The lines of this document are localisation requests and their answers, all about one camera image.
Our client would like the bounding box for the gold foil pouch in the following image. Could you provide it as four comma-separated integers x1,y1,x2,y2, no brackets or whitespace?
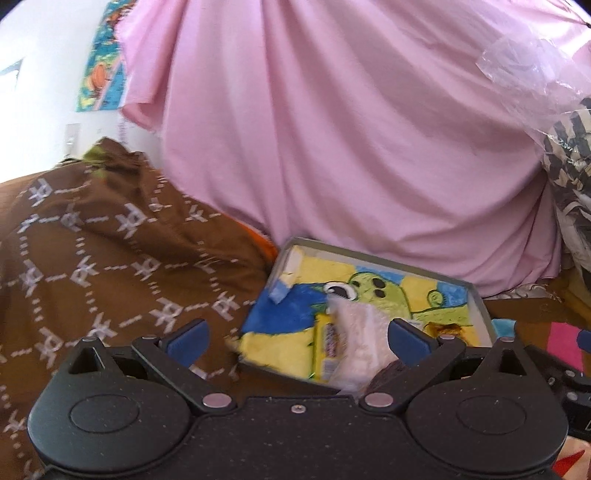
424,322,480,346

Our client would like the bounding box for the white translucent snack bag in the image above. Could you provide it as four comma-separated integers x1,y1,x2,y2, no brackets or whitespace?
328,295,399,396

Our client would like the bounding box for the yellow snack bar packet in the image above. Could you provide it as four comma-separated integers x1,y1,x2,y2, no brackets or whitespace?
311,314,339,383

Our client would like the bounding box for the dark dried fish packet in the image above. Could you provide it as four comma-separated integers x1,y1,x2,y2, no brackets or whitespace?
365,360,407,397

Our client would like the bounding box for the grey tray with frog drawing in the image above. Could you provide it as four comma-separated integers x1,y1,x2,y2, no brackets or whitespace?
226,238,497,392

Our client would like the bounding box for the pink draped sheet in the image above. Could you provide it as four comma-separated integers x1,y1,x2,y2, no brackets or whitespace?
116,1,590,296

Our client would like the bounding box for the plastic bag of clothes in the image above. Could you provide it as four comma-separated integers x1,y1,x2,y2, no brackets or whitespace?
477,36,590,277

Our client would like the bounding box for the white wall socket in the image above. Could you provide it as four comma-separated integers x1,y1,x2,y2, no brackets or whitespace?
63,123,81,158

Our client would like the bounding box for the colourful wall poster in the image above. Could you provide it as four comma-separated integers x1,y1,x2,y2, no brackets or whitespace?
76,0,136,112

